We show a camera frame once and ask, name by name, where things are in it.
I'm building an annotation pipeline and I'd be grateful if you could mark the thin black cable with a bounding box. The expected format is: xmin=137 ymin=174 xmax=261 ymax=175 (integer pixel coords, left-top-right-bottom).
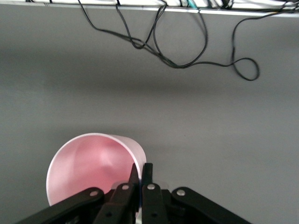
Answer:
xmin=130 ymin=10 xmax=299 ymax=81
xmin=78 ymin=0 xmax=209 ymax=69

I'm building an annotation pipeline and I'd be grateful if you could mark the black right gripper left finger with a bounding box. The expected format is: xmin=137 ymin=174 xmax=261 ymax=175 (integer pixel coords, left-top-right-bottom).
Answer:
xmin=14 ymin=163 xmax=141 ymax=224

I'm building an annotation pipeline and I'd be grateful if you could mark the light table edge rail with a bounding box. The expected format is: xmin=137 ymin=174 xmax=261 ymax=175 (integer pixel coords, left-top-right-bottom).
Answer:
xmin=0 ymin=1 xmax=299 ymax=17

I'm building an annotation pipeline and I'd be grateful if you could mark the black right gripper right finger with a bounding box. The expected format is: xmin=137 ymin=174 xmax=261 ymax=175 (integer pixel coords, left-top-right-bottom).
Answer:
xmin=141 ymin=162 xmax=252 ymax=224

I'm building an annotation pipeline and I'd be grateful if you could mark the dark grey table mat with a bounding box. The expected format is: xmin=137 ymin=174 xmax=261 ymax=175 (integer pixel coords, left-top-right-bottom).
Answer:
xmin=0 ymin=4 xmax=299 ymax=224

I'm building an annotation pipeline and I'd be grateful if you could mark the pink plastic cup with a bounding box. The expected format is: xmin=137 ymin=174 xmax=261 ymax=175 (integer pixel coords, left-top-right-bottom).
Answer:
xmin=45 ymin=133 xmax=148 ymax=207

